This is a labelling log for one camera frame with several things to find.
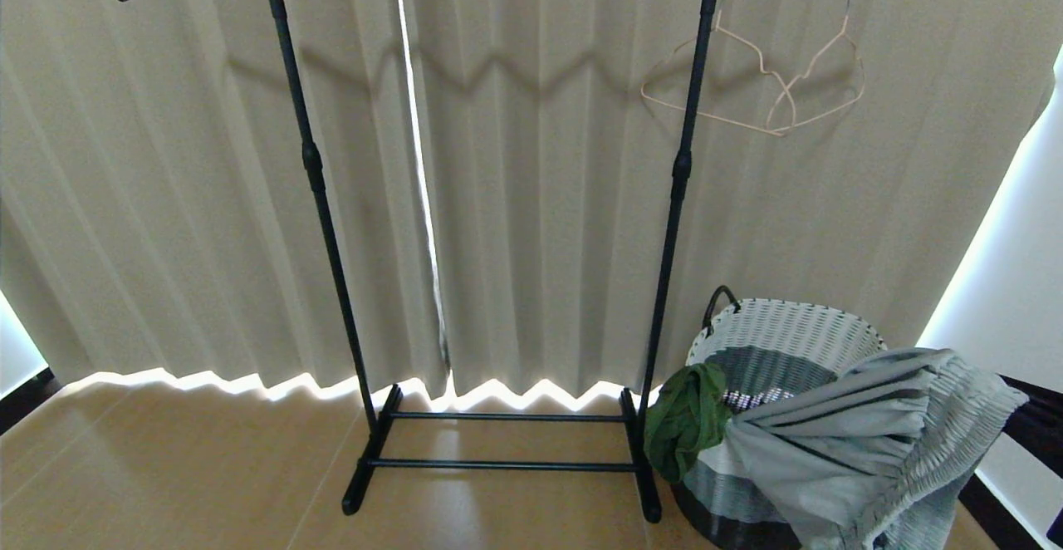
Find pink clothes hanger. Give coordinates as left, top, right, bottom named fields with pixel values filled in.
left=764, top=0, right=867, bottom=134
left=640, top=0, right=798, bottom=137

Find pale grey shorts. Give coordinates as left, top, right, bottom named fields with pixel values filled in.
left=724, top=348, right=1029, bottom=550

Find white laundry basket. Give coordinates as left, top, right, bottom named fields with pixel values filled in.
left=671, top=286, right=889, bottom=550

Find beige curtain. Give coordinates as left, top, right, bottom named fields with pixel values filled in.
left=0, top=0, right=1063, bottom=408

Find green garment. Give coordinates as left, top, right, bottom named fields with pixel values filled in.
left=644, top=361, right=733, bottom=484

